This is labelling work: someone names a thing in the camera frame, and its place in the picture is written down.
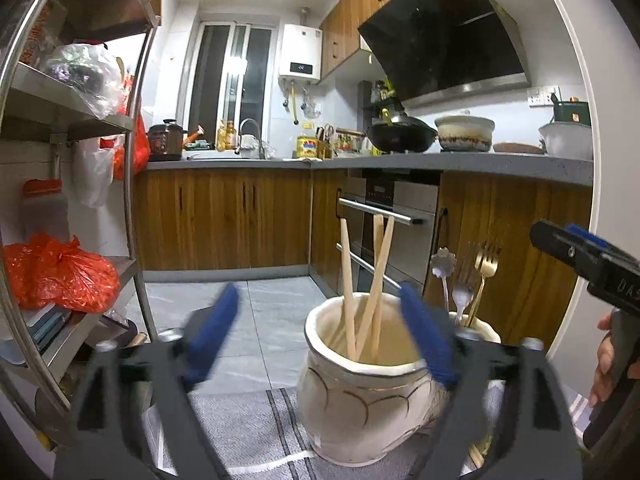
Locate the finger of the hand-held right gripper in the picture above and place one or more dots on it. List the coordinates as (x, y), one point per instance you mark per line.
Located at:
(590, 239)
(560, 245)

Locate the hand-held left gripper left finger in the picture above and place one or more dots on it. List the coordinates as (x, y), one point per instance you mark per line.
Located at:
(212, 332)

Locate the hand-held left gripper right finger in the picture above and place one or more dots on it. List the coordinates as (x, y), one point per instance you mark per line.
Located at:
(425, 335)

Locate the silver metal fork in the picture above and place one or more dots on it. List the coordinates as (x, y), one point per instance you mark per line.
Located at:
(465, 285)

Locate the gold metal fork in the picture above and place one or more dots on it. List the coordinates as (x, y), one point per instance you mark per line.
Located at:
(487, 260)

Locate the silver flower spoon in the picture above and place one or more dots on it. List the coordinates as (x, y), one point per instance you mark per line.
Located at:
(442, 262)

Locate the wooden chopstick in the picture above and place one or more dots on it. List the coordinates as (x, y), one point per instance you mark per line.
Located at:
(346, 280)
(377, 260)
(382, 265)
(476, 456)

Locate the cream ceramic utensil holder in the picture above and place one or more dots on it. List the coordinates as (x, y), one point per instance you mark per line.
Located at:
(350, 410)

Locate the person's right hand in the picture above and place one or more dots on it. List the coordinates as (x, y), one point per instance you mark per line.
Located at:
(605, 360)

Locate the dark pan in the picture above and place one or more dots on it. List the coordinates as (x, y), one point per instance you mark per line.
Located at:
(117, 332)

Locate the grey kitchen countertop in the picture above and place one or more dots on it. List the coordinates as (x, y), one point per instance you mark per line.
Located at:
(500, 165)

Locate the grey plaid tablecloth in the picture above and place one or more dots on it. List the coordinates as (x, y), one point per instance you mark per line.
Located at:
(250, 430)

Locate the wooden base cabinets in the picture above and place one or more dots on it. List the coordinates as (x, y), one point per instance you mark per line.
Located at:
(220, 215)

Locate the dark green container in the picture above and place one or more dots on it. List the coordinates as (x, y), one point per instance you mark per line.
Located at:
(572, 112)

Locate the built-in steel oven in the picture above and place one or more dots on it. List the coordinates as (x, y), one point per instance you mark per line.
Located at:
(395, 195)

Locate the white ceramic casserole pot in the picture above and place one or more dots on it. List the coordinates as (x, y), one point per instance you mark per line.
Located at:
(465, 132)

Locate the crumpled red plastic bag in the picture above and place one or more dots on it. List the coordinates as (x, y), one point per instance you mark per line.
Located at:
(65, 280)

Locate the black wok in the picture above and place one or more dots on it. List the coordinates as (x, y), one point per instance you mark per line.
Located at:
(400, 137)

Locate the metal sink faucet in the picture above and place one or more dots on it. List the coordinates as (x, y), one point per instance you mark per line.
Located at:
(260, 142)

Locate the yellow liquid bottle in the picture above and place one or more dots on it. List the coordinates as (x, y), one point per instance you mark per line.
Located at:
(227, 136)

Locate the pressure cooker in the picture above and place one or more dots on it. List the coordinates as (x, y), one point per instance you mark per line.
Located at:
(165, 139)

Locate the hanging red plastic bag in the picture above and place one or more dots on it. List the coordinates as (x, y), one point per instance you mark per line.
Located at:
(137, 145)

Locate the white plastic bag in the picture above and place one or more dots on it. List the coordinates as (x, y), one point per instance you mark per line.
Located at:
(92, 170)

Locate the red lidded plastic container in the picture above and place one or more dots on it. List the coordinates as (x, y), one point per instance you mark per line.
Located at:
(42, 215)

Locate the yellow cooking oil bottle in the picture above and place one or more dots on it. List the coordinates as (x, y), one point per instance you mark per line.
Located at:
(306, 147)

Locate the kitchen tool holder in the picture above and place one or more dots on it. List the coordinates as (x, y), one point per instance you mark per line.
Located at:
(345, 141)

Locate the seasoning bottle rack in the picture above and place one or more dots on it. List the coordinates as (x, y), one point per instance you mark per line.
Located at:
(380, 94)

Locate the black range hood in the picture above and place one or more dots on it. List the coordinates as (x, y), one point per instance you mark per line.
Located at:
(445, 35)

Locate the metal shelf rack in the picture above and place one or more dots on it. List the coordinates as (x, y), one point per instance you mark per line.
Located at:
(75, 117)

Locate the kitchen window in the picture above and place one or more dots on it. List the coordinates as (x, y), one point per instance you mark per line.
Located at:
(210, 75)

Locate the clear plastic bag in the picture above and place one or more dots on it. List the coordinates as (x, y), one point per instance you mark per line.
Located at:
(90, 80)

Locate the white water heater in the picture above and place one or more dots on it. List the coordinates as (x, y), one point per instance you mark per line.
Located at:
(300, 52)

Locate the wall power socket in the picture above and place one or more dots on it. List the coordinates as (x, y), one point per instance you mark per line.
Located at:
(540, 96)

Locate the wooden wall cabinets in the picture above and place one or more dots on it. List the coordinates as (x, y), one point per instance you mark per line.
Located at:
(345, 25)

